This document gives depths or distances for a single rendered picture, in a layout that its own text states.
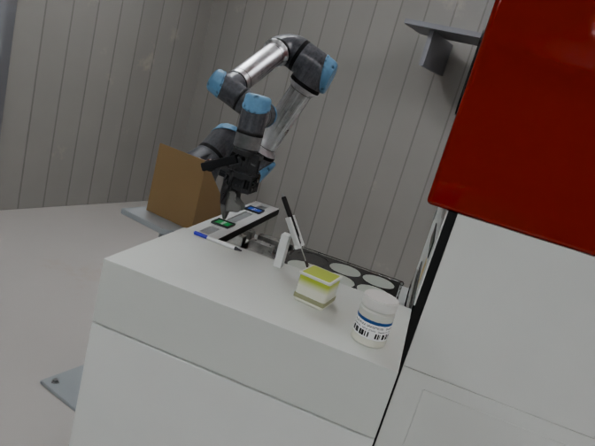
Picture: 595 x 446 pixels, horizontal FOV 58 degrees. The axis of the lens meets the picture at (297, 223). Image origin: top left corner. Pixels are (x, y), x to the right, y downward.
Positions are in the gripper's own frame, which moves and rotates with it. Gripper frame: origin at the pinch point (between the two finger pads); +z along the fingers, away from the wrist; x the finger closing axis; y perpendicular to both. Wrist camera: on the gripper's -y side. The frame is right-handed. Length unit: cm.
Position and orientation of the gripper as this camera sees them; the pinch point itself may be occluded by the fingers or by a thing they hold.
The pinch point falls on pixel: (222, 213)
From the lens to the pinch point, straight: 155.9
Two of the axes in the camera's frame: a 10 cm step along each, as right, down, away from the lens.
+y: 9.3, 3.2, -2.1
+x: 2.7, -1.7, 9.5
